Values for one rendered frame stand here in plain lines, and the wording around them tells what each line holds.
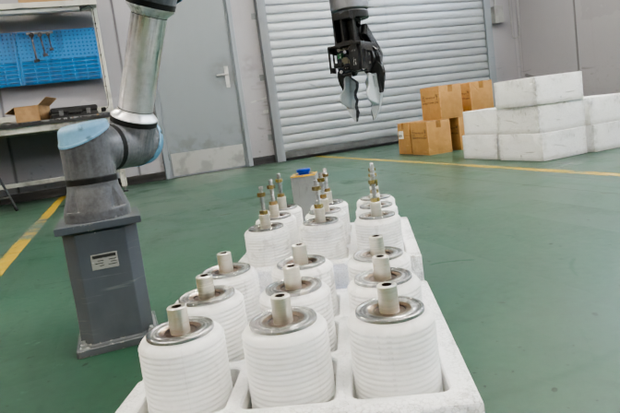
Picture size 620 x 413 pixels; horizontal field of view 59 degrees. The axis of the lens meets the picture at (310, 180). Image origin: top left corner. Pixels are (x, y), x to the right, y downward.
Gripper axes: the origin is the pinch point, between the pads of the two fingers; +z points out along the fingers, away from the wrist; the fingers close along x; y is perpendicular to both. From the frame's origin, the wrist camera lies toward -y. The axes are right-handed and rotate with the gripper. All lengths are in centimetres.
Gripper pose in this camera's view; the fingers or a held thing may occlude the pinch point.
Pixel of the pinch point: (365, 113)
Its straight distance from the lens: 113.3
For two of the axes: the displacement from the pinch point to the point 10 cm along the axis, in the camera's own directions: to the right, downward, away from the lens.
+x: 8.8, -0.6, -4.8
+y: -4.6, 1.6, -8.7
